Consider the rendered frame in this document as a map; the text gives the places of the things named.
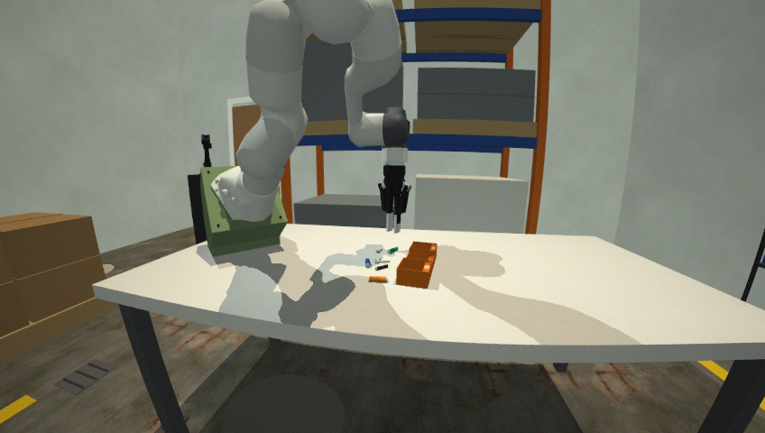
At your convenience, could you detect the orange rack of bins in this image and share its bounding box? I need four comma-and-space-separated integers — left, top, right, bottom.
396, 241, 438, 289

